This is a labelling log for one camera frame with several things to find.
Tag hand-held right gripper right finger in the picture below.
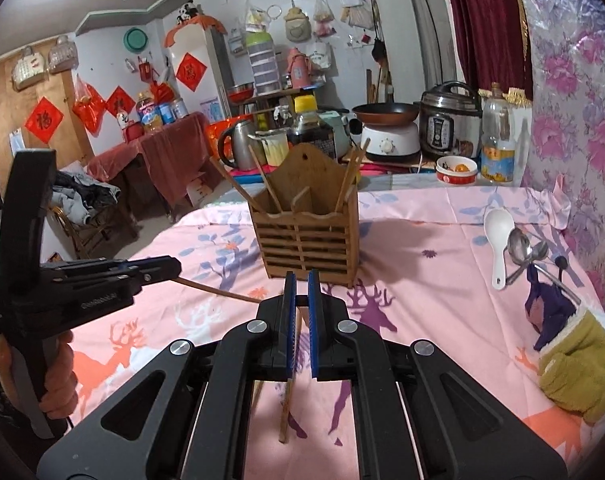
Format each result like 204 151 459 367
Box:
307 269 570 480

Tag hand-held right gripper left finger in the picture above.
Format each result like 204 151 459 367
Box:
36 270 300 480

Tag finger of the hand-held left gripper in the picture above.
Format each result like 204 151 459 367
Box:
52 267 180 291
45 255 182 276

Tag wooden chopstick holder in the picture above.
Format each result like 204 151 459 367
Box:
247 142 360 290

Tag single wooden chopstick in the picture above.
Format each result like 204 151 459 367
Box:
278 310 304 445
176 275 262 305

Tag group of wooden chopsticks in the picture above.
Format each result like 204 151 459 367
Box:
210 137 372 213

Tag person's left hand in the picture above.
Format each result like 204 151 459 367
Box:
0 330 79 421

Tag wooden chair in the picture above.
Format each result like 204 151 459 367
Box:
50 200 138 261

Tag pile of clothes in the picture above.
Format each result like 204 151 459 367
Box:
50 170 122 226

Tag large red diamond paper decoration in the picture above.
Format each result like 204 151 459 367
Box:
25 96 66 145

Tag brown wooden door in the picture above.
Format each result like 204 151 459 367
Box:
0 45 96 176

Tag cardboard box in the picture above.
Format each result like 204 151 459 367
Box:
185 172 208 206

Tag pink deer print bedsheet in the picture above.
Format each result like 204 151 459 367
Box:
67 187 605 480

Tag red cloth covered table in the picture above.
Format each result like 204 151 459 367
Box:
87 111 218 223

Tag woven handbag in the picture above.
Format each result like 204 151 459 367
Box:
11 46 49 92
48 34 79 75

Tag small red diamond paper decoration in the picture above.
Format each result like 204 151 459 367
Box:
105 86 136 120

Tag large yellow cooking oil bottle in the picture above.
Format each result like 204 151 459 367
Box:
136 91 164 133

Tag orange red gift bag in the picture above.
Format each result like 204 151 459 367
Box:
205 116 253 158

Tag steel electric kettle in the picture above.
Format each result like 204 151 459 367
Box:
217 120 256 171

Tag dark sauce bottle yellow cap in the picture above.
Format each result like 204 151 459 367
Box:
287 95 339 161

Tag pale green rice cooker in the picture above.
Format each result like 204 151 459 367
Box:
317 105 353 161

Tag green plastic basin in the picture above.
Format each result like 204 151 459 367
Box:
123 27 149 53

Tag white bowl red rim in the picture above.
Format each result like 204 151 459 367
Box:
435 155 479 186

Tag white plastic rice spoon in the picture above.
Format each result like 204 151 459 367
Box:
483 208 515 291

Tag red basin with steel bowl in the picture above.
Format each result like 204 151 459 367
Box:
226 82 256 103

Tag copper frying pan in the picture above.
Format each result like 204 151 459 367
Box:
351 101 422 126

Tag steel ladle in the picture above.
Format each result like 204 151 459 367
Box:
505 227 533 283

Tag purple cloth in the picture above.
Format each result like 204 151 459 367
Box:
525 262 583 352

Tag white refrigerator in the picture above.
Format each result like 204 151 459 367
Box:
165 25 236 126

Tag steel spoon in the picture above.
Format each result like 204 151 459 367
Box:
512 240 550 281

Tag pink thermos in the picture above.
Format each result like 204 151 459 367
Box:
285 46 314 90

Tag silver electric pressure cooker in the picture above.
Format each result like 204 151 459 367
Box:
419 81 484 161

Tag tiered container green lid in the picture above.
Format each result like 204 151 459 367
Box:
245 30 277 96

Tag clear oil bottle yellow label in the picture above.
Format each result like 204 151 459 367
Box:
479 82 517 183

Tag white tote bag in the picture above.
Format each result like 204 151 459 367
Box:
305 42 332 71

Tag small dark metal spoon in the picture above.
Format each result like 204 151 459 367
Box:
532 256 582 306

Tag orange cloth cover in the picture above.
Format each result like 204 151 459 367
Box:
163 15 227 46

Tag olive and white fleece cloth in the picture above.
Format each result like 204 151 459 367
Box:
537 307 605 426

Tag hanging plastic bag yellow contents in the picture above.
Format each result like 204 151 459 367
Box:
245 0 270 31

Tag beige jar-shaped hanging pouch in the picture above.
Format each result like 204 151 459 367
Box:
284 2 312 43

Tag hanging plastic bag red contents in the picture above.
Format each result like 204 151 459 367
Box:
312 0 334 38

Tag hanging white plastic bag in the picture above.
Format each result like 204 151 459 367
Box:
339 0 375 31

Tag dark red curtain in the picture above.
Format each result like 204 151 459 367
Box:
437 0 533 106

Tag floral plastic wall sheet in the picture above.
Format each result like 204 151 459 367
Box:
512 0 605 321

